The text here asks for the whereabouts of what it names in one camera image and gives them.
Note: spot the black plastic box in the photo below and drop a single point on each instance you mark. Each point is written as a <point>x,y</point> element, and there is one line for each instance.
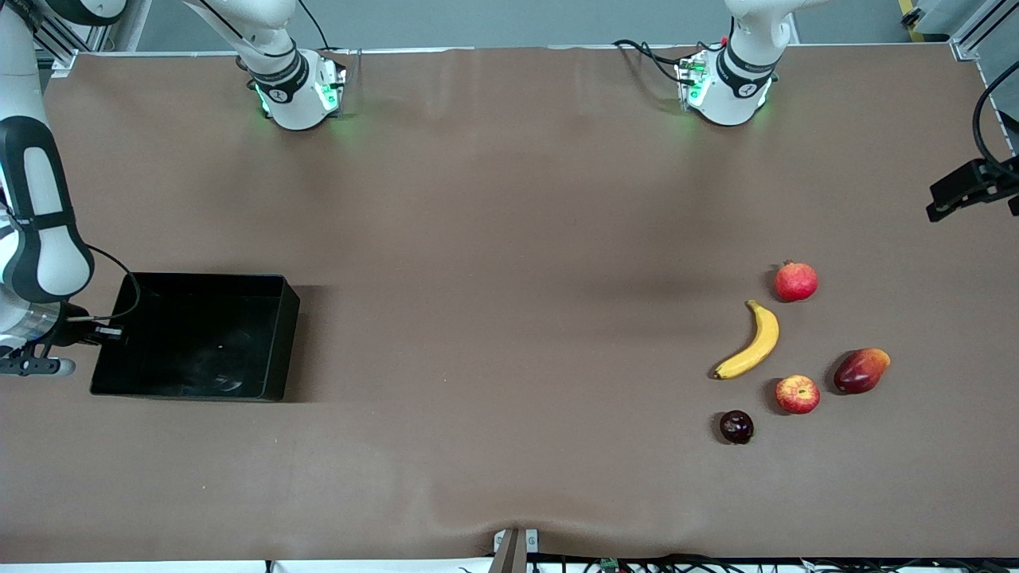
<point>199,342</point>

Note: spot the red yellow apple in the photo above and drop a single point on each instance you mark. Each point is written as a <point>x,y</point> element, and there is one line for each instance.
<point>798,395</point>

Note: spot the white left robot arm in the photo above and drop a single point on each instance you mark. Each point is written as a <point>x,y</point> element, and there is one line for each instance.
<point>736,95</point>

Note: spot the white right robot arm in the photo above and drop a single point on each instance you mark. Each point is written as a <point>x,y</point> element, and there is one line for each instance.
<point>48,255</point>

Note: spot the dark purple plum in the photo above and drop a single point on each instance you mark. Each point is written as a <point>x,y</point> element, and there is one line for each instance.
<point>736,427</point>

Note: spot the red pomegranate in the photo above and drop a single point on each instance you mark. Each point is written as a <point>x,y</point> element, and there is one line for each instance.
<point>796,282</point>

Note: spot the red yellow mango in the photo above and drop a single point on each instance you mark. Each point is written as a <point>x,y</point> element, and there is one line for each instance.
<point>860,372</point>

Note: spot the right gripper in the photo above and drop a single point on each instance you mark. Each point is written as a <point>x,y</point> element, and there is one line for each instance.
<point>73,331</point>

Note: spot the yellow banana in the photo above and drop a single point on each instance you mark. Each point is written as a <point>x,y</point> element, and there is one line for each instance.
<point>760,342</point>

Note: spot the grey metal mount bracket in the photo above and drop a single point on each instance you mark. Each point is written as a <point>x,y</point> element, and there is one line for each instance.
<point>509,553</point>

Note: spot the aluminium frame profile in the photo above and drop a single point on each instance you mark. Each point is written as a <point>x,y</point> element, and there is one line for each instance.
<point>64,52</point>
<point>975,36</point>

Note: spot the brown table cover mat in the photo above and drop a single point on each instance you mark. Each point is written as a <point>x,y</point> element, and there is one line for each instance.
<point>478,318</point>

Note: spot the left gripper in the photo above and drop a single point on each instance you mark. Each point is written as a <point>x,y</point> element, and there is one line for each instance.
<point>1001,180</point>

